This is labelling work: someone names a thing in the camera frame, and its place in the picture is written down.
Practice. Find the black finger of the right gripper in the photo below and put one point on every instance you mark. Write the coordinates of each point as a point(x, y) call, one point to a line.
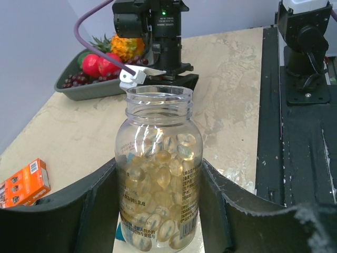
point(168, 82)

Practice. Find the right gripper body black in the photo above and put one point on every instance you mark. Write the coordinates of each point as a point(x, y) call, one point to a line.
point(167, 56)

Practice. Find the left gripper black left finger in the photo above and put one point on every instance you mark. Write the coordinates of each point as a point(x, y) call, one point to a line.
point(81, 217)

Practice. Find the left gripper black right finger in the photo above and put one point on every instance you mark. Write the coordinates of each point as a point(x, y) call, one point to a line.
point(235, 220)

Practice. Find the clear pill bottle yellow capsules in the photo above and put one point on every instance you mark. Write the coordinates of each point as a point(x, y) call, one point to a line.
point(158, 153)

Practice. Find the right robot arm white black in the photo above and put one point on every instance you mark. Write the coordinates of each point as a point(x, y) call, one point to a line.
point(302, 25)

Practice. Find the lower red pomegranate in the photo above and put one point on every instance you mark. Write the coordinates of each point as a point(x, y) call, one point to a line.
point(105, 66)

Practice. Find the red pomegranate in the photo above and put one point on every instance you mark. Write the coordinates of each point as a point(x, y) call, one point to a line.
point(105, 66)
point(90, 65)

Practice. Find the orange cardboard box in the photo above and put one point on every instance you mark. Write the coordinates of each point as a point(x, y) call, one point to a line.
point(26, 186)

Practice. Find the dark grey fruit tray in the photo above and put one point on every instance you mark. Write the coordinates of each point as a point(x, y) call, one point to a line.
point(85, 92)

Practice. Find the upper red pomegranate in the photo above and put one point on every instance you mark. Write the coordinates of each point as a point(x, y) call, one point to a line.
point(90, 65)

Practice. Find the green lime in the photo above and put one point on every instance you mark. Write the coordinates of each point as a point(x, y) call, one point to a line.
point(81, 58)

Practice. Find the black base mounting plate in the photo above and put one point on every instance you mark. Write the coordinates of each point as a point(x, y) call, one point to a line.
point(296, 146)

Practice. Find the dark purple grape bunch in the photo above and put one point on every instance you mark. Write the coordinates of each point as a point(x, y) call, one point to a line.
point(82, 79)

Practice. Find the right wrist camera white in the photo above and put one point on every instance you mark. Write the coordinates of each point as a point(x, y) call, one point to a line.
point(129, 80)

